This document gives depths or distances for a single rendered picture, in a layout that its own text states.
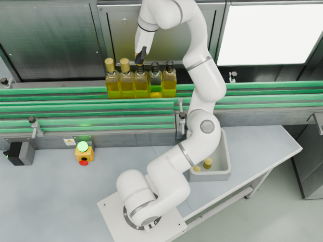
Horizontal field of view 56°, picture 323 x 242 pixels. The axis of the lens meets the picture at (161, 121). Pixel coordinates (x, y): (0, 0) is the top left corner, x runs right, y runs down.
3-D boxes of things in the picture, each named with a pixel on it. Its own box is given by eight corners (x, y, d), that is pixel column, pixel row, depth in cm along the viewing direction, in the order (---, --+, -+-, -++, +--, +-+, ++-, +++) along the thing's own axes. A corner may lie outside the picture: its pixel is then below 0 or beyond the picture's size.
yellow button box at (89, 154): (95, 148, 141) (92, 140, 135) (93, 163, 137) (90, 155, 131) (80, 148, 141) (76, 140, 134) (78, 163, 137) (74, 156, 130)
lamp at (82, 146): (89, 143, 134) (87, 139, 131) (88, 152, 131) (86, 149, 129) (79, 143, 134) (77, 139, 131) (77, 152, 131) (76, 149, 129)
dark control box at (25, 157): (35, 150, 140) (29, 141, 133) (32, 165, 136) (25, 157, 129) (18, 150, 140) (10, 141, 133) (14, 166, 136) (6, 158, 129)
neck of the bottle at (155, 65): (158, 69, 122) (158, 61, 118) (159, 75, 120) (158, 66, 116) (151, 69, 121) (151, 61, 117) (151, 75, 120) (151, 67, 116)
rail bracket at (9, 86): (22, 89, 144) (10, 69, 133) (19, 100, 140) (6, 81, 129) (14, 89, 144) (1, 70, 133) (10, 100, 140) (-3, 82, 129)
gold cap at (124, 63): (130, 65, 120) (129, 57, 116) (130, 72, 118) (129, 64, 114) (121, 65, 120) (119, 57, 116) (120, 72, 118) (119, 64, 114)
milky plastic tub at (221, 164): (221, 136, 144) (224, 127, 137) (228, 180, 132) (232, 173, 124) (184, 137, 144) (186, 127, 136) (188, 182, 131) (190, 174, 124)
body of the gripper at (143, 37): (138, 8, 102) (132, 34, 111) (137, 29, 96) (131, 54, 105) (159, 13, 103) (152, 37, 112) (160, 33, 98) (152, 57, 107)
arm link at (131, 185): (143, 177, 108) (137, 160, 95) (160, 210, 102) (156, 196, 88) (118, 190, 107) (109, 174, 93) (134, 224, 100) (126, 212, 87)
